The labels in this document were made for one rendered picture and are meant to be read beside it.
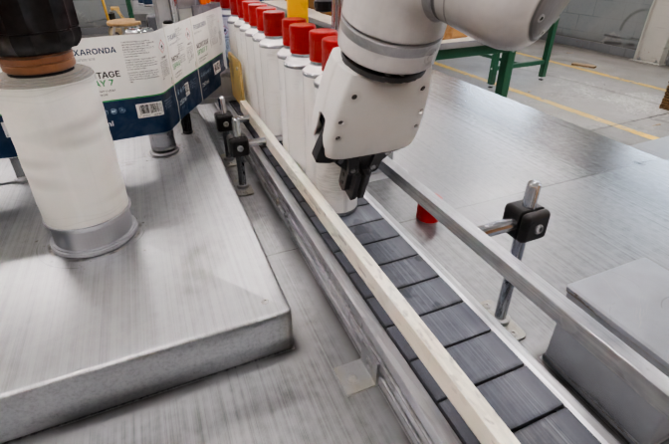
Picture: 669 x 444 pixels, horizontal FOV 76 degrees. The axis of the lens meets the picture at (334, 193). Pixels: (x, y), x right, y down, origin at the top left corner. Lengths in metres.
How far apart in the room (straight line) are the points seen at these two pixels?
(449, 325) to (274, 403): 0.16
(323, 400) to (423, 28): 0.31
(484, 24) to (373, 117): 0.14
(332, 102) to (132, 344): 0.26
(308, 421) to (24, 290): 0.30
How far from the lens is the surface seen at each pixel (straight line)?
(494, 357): 0.39
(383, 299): 0.38
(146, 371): 0.42
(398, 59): 0.34
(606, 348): 0.31
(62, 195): 0.50
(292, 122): 0.58
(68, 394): 0.43
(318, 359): 0.43
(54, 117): 0.47
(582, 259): 0.62
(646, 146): 1.04
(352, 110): 0.38
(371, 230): 0.51
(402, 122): 0.42
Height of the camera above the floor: 1.17
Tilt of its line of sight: 30 degrees down
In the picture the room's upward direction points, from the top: straight up
